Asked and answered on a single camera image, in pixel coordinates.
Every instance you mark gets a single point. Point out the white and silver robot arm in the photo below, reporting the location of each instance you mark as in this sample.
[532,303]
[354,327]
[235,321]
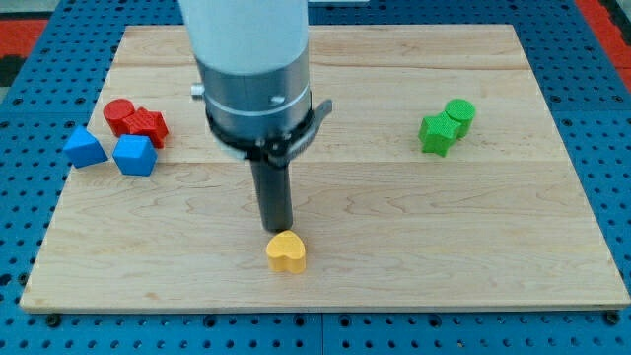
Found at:
[253,60]

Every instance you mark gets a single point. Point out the yellow heart block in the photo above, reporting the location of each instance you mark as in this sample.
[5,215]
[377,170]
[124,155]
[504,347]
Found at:
[286,252]

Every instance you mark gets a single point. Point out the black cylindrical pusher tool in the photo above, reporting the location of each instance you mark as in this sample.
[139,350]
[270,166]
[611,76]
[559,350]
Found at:
[273,192]

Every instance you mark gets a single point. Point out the wooden board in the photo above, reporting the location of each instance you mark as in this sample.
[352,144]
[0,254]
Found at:
[499,224]

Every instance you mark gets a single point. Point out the green star block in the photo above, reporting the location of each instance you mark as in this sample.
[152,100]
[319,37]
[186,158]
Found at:
[438,133]

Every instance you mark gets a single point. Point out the green cylinder block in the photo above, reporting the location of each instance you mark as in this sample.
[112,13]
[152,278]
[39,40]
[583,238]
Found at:
[463,112]

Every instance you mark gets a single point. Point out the red star block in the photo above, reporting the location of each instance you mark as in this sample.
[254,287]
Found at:
[148,123]

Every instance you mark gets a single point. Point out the red cylinder block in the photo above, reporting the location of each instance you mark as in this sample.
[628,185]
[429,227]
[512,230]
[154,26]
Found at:
[115,113]

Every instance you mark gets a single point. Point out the blue triangle block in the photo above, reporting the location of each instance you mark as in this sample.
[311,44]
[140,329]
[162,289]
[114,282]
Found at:
[83,149]

